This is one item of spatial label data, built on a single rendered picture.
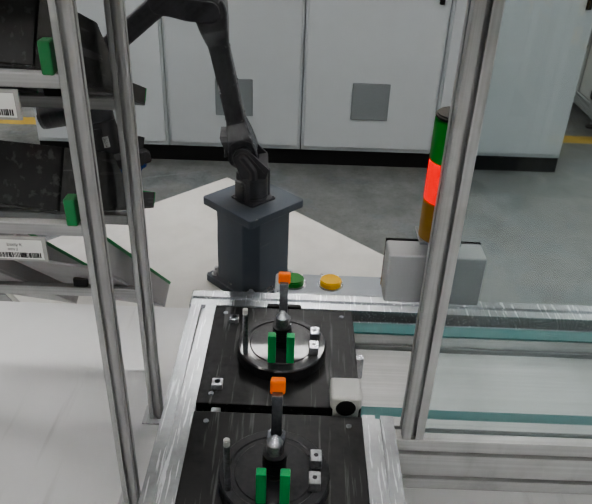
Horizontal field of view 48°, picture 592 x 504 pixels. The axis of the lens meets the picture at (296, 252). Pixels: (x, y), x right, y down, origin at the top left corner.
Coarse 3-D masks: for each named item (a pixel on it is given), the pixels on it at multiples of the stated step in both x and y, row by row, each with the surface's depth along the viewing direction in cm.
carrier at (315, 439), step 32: (224, 416) 93; (256, 416) 94; (288, 416) 94; (320, 416) 94; (192, 448) 88; (224, 448) 76; (256, 448) 86; (288, 448) 86; (320, 448) 89; (352, 448) 89; (192, 480) 84; (224, 480) 79; (256, 480) 76; (288, 480) 76; (320, 480) 80; (352, 480) 85
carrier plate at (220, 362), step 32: (224, 320) 112; (256, 320) 113; (320, 320) 113; (352, 320) 114; (224, 352) 105; (352, 352) 106; (224, 384) 99; (256, 384) 99; (288, 384) 99; (320, 384) 100
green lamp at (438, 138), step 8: (440, 120) 72; (440, 128) 72; (432, 136) 74; (440, 136) 73; (432, 144) 74; (440, 144) 73; (432, 152) 74; (440, 152) 73; (432, 160) 75; (440, 160) 74
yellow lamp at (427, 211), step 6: (426, 204) 77; (426, 210) 78; (432, 210) 77; (420, 216) 80; (426, 216) 78; (432, 216) 77; (420, 222) 80; (426, 222) 78; (420, 228) 80; (426, 228) 78; (420, 234) 80; (426, 234) 79; (426, 240) 79
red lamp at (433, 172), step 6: (432, 162) 75; (432, 168) 75; (438, 168) 74; (432, 174) 75; (438, 174) 74; (426, 180) 77; (432, 180) 75; (438, 180) 75; (426, 186) 77; (432, 186) 76; (426, 192) 77; (432, 192) 76; (426, 198) 77; (432, 198) 76; (432, 204) 77
